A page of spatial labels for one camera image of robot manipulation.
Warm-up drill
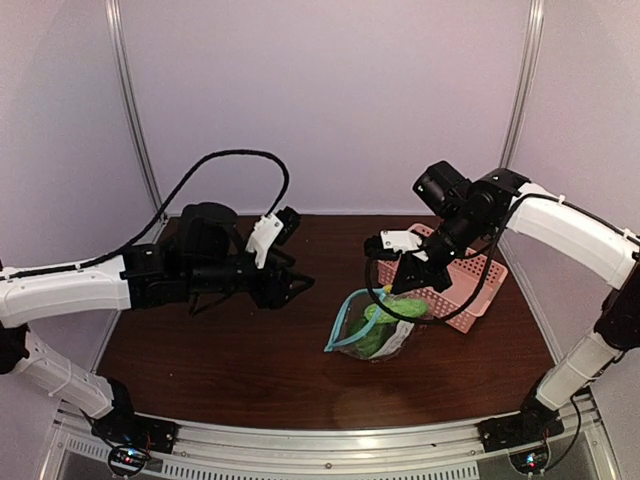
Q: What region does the right aluminium frame post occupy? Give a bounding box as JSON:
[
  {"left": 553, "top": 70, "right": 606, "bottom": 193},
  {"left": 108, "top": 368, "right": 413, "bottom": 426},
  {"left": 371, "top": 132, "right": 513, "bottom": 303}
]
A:
[{"left": 498, "top": 0, "right": 545, "bottom": 169}]

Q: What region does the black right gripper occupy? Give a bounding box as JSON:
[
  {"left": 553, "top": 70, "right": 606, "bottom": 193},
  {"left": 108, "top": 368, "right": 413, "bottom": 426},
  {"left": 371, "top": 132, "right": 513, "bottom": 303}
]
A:
[{"left": 391, "top": 208, "right": 490, "bottom": 294}]

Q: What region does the green chayote squash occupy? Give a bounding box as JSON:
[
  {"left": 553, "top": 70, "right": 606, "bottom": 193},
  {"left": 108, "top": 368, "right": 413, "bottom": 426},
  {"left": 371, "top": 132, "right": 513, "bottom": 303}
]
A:
[{"left": 345, "top": 323, "right": 396, "bottom": 359}]

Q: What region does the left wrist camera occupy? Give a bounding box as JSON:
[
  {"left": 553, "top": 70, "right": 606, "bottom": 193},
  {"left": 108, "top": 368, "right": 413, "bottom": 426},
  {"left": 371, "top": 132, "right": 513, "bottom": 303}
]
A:
[{"left": 245, "top": 207, "right": 301, "bottom": 270}]

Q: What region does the front aluminium rail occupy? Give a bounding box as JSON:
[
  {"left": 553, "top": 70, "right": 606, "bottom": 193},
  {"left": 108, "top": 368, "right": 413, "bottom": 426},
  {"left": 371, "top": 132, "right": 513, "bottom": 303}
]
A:
[{"left": 47, "top": 394, "right": 616, "bottom": 480}]

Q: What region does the pink perforated plastic basket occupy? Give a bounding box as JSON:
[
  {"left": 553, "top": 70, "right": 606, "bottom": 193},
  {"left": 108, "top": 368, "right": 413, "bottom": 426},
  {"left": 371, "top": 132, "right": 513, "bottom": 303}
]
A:
[{"left": 403, "top": 254, "right": 509, "bottom": 334}]

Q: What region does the aluminium frame post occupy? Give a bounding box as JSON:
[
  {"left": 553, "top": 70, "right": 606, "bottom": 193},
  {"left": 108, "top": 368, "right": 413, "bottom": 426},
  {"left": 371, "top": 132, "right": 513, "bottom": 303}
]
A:
[
  {"left": 105, "top": 0, "right": 163, "bottom": 212},
  {"left": 498, "top": 0, "right": 545, "bottom": 169}
]

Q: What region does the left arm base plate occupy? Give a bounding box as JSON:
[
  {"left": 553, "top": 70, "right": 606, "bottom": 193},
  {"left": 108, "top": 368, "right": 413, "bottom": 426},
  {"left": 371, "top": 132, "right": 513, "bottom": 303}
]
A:
[{"left": 90, "top": 408, "right": 178, "bottom": 454}]

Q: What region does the clear zip top bag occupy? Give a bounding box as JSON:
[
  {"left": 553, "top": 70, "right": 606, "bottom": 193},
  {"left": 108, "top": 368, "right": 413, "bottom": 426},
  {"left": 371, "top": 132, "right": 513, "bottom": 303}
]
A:
[{"left": 324, "top": 285, "right": 431, "bottom": 362}]

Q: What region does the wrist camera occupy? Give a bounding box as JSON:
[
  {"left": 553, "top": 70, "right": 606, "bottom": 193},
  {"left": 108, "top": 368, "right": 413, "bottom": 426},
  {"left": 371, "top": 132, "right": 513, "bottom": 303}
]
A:
[
  {"left": 364, "top": 230, "right": 428, "bottom": 262},
  {"left": 245, "top": 207, "right": 301, "bottom": 270}
]

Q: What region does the left camera cable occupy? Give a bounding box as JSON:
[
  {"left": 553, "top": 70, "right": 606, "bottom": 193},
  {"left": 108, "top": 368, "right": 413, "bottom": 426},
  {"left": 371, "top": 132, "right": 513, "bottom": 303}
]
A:
[{"left": 74, "top": 148, "right": 292, "bottom": 271}]

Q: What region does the left aluminium frame post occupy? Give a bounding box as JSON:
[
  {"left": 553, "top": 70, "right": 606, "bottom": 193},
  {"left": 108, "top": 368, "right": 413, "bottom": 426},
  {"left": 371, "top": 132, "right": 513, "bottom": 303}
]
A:
[{"left": 105, "top": 0, "right": 163, "bottom": 212}]

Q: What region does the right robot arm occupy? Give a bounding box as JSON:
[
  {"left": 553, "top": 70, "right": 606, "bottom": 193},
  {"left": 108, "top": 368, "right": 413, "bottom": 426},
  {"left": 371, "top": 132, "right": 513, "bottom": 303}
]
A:
[{"left": 379, "top": 161, "right": 639, "bottom": 442}]

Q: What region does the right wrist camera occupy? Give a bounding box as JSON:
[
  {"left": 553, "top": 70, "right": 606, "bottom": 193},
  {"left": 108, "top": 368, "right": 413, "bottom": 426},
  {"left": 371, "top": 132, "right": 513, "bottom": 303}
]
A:
[{"left": 364, "top": 230, "right": 428, "bottom": 262}]

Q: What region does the camera cable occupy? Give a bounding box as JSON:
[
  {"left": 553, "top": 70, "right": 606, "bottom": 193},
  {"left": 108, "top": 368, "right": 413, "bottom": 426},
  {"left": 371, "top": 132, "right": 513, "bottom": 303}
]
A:
[
  {"left": 363, "top": 194, "right": 531, "bottom": 326},
  {"left": 74, "top": 148, "right": 292, "bottom": 271}
]

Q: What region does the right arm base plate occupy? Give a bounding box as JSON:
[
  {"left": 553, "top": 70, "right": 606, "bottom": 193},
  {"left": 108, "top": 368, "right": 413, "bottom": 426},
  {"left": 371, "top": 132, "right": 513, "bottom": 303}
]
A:
[{"left": 477, "top": 411, "right": 564, "bottom": 453}]

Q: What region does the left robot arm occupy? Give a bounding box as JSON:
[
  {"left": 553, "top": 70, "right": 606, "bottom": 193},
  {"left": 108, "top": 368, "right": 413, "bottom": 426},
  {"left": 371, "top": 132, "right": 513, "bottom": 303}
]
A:
[{"left": 1, "top": 202, "right": 314, "bottom": 444}]

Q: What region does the right camera cable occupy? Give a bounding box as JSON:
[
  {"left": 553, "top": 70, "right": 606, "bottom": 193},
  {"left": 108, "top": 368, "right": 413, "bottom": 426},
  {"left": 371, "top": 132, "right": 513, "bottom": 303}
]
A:
[{"left": 363, "top": 194, "right": 531, "bottom": 326}]

